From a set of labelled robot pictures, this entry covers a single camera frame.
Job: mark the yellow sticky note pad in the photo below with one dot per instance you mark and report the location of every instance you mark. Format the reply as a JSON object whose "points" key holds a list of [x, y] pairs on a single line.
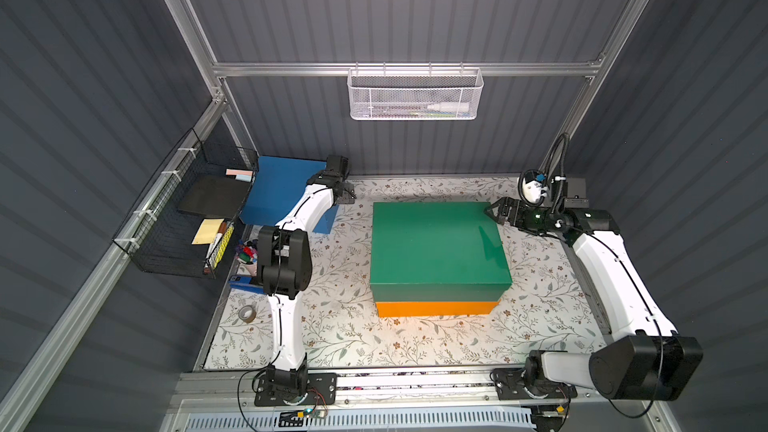
{"points": [[207, 231]]}

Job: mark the black wire wall basket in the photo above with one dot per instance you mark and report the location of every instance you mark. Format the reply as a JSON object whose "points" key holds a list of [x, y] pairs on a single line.
{"points": [[188, 223]]}

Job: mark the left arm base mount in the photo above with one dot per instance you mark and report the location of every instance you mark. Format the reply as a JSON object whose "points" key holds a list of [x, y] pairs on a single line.
{"points": [[297, 388]]}

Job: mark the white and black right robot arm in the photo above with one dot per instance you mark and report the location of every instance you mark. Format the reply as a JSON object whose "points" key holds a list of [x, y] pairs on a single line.
{"points": [[645, 357]]}

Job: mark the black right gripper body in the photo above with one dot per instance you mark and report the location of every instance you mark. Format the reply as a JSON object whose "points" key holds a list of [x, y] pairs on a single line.
{"points": [[513, 213]]}

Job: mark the pink cup with pens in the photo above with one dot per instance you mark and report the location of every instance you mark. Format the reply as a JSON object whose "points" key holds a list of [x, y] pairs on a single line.
{"points": [[247, 253]]}

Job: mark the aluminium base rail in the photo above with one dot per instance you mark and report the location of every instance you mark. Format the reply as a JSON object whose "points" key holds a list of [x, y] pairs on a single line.
{"points": [[358, 387]]}

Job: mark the white wire mesh basket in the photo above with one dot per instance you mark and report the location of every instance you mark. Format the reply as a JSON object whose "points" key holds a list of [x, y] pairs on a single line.
{"points": [[385, 95]]}

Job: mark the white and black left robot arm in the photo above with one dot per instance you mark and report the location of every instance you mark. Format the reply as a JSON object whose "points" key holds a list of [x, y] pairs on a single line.
{"points": [[285, 270]]}

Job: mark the white marker in basket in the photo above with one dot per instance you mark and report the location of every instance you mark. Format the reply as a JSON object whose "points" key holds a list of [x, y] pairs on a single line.
{"points": [[450, 108]]}

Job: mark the yellow ruler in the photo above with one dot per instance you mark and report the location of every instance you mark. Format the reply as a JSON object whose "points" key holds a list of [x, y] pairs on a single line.
{"points": [[218, 246]]}

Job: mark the orange shoebox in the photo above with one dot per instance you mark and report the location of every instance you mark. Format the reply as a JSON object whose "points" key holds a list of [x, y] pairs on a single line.
{"points": [[422, 309]]}

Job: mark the grey tape roll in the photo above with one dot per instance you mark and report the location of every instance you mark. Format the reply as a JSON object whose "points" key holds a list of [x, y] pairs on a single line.
{"points": [[247, 314]]}

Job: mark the green shoebox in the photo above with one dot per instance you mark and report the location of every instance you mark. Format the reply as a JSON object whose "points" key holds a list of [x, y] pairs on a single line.
{"points": [[436, 252]]}

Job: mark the black notebook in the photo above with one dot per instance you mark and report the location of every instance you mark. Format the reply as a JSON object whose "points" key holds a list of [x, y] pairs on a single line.
{"points": [[215, 197]]}

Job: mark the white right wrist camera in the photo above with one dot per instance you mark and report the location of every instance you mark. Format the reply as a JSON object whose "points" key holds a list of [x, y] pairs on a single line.
{"points": [[532, 187]]}

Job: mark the pink sticky notes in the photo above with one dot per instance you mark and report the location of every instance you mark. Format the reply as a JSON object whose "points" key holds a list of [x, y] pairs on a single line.
{"points": [[240, 175]]}

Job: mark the blue shoebox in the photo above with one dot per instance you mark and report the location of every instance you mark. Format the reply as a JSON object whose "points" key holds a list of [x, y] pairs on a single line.
{"points": [[279, 184]]}

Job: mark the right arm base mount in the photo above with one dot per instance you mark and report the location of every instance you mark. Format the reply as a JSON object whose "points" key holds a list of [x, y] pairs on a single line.
{"points": [[517, 384]]}

